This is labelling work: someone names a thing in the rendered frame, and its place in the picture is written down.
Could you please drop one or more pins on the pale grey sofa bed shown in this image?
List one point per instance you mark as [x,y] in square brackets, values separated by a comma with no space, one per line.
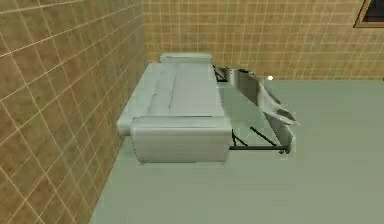
[186,100]

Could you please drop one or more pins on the small white round object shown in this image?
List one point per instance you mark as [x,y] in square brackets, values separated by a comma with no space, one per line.
[270,78]

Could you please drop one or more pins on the brown framed wall picture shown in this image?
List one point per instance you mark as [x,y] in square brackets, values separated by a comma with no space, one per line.
[371,13]

